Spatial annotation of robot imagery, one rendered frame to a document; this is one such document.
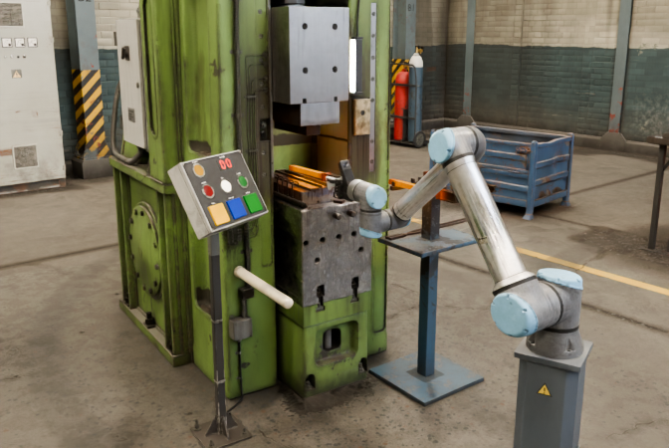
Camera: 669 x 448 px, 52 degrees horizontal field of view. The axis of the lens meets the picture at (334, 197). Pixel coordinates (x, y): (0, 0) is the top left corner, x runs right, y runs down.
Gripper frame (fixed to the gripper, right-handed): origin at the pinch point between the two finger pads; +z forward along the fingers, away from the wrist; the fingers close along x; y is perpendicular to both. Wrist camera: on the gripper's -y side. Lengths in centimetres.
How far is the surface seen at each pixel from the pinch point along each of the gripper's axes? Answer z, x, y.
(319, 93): 3.3, -3.2, -36.4
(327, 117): 3.1, 0.9, -25.4
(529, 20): 503, 700, -76
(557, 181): 167, 372, 79
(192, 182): -17, -70, -9
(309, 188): 3.8, -8.0, 5.4
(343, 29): 4, 10, -63
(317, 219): -3.3, -8.3, 17.8
